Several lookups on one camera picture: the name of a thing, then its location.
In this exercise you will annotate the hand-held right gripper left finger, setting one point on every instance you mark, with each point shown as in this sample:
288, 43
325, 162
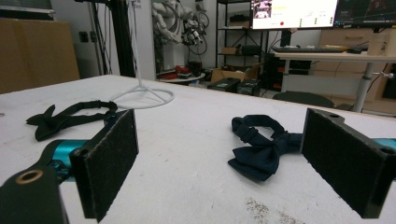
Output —
106, 165

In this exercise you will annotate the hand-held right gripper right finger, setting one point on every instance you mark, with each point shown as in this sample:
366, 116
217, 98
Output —
348, 161

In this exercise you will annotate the black bow tie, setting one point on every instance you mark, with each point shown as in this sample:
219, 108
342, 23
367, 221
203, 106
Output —
53, 123

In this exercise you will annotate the navy bow tie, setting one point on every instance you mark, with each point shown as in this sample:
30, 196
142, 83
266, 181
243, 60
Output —
260, 155

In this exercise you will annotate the black round stool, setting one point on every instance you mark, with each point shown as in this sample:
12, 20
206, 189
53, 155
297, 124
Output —
303, 99

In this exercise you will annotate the white foam mat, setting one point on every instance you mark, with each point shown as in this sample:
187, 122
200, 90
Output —
193, 155

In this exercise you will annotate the light standing desk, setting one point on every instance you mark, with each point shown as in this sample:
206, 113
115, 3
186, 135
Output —
336, 57

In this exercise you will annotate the white round table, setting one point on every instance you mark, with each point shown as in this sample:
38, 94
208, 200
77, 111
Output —
183, 77

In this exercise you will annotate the black keyboard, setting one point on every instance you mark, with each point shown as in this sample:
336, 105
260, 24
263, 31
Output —
306, 49

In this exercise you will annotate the brown cardboard sheet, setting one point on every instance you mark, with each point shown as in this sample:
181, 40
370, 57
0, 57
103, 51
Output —
34, 56

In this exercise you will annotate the black equipment case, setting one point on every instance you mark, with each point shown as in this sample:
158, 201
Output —
232, 84

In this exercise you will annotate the open cardboard box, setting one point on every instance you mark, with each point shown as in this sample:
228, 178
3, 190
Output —
232, 73

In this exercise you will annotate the dark computer monitor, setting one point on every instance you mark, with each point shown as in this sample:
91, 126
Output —
367, 12

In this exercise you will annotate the white robot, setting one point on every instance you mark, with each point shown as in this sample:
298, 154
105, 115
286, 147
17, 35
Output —
166, 23

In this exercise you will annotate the bright computer monitor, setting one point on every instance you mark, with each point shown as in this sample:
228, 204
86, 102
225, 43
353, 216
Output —
299, 14

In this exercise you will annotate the black metal shelf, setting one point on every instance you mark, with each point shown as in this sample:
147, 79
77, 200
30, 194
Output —
239, 31

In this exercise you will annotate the black metal frame post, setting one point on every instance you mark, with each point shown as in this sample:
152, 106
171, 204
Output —
122, 37

